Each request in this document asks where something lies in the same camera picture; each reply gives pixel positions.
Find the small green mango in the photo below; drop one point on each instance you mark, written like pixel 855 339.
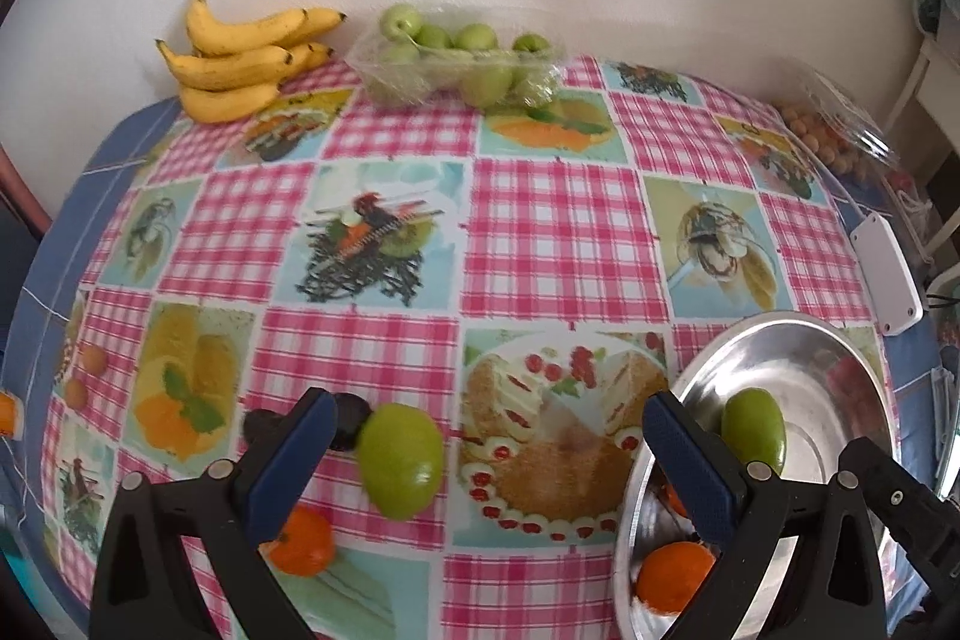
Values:
pixel 753 428

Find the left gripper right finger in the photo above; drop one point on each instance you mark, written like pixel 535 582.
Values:
pixel 833 587

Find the steel bowl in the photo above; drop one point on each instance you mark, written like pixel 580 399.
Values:
pixel 830 389

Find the dark plum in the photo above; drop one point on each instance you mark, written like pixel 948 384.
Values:
pixel 352 413

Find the blue plaid cloth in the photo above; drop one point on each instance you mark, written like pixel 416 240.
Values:
pixel 39 322

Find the orange carton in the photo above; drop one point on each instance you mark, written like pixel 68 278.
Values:
pixel 12 416

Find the clear tray of green fruits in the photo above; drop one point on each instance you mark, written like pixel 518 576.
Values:
pixel 488 57

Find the white plastic box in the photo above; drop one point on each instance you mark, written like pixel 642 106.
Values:
pixel 884 267

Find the white chair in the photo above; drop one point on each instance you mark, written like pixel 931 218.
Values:
pixel 923 121

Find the brown longan fruit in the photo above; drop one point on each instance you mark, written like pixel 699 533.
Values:
pixel 94 359
pixel 75 394

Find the orange tangerine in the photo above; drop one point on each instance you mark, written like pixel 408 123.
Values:
pixel 305 546
pixel 671 575
pixel 672 501

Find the pink checkered fruit tablecloth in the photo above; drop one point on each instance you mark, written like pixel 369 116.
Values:
pixel 527 277

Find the clear box of longans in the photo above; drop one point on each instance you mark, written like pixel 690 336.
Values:
pixel 830 124

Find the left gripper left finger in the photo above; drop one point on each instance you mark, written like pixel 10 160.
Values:
pixel 144 586

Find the banana bunch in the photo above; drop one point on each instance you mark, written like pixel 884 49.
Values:
pixel 234 70

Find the large green mango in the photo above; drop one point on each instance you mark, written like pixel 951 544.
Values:
pixel 400 456

